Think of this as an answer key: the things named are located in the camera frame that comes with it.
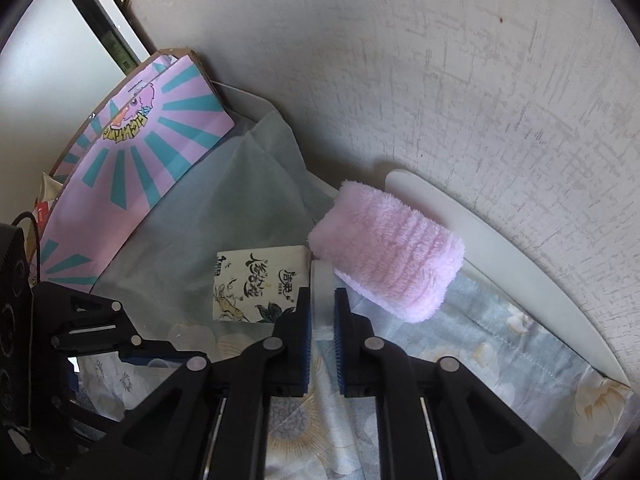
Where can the light blue cloth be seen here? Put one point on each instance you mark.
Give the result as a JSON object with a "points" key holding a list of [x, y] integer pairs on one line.
{"points": [[240, 190]]}

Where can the white tissue packet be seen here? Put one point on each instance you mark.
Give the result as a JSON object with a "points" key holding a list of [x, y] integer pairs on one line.
{"points": [[250, 280]]}

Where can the pale floral blanket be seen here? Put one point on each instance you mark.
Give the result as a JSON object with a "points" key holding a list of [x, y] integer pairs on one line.
{"points": [[475, 360]]}

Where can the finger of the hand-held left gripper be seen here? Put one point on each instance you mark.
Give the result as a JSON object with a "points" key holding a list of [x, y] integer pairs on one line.
{"points": [[85, 320], [155, 356]]}

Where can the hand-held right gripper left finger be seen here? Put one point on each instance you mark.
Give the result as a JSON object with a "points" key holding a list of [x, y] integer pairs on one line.
{"points": [[306, 345]]}

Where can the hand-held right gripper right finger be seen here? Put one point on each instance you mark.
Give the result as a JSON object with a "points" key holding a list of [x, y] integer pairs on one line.
{"points": [[341, 345]]}

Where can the pink and teal patterned bag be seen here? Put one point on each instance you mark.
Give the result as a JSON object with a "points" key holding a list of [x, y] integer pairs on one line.
{"points": [[125, 175]]}

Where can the white plastic tray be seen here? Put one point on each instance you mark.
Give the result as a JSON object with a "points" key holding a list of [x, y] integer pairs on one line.
{"points": [[500, 240]]}

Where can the pink ribbed fluffy sock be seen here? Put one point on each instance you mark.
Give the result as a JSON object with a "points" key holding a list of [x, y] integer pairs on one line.
{"points": [[390, 250]]}

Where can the frosted glass window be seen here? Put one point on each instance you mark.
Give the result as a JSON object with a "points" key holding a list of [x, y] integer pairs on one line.
{"points": [[50, 60]]}

